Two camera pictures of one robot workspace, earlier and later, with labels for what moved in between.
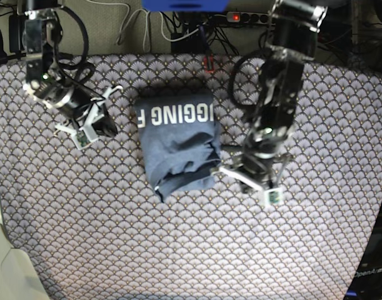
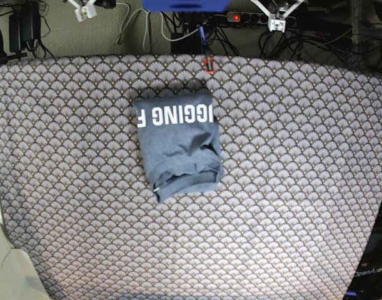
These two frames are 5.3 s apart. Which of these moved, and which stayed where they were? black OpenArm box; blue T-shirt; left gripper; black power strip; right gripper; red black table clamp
Moved: left gripper; right gripper
Stayed: black power strip; black OpenArm box; blue T-shirt; red black table clamp
